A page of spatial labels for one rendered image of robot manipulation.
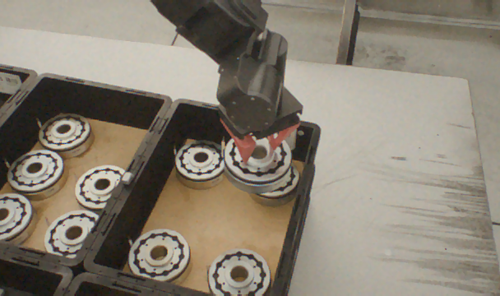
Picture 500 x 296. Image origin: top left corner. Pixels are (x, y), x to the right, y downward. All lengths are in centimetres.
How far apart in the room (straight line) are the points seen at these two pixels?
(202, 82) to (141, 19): 161
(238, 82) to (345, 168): 70
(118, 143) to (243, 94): 59
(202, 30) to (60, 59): 102
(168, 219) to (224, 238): 11
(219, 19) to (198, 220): 47
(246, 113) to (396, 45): 230
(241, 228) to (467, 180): 57
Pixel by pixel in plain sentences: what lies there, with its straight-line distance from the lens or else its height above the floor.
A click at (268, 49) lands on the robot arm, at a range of 61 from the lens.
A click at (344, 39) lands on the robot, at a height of 68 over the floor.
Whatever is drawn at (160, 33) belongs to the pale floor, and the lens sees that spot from 287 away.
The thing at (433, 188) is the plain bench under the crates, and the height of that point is 70.
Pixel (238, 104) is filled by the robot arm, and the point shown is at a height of 123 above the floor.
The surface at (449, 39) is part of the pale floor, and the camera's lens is 297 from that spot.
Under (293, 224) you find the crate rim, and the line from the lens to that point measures 83.
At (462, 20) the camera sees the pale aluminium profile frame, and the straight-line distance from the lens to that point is 288.
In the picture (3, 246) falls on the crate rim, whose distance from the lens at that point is 89.
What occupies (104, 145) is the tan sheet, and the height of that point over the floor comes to 83.
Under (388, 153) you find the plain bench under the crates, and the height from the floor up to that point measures 70.
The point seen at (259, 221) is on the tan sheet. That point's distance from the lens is 95.
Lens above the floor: 161
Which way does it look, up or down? 48 degrees down
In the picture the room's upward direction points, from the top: straight up
